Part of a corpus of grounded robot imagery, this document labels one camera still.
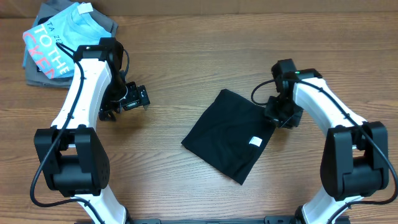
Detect folded light blue t-shirt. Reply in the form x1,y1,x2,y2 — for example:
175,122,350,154
22,2,116,79

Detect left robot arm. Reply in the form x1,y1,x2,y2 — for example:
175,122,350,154
29,37,150,223

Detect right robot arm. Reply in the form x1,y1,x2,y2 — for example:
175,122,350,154
264,59,392,223

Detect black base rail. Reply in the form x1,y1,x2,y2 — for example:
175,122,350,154
132,215,293,224

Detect black t-shirt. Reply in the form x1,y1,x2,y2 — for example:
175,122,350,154
182,89,275,185

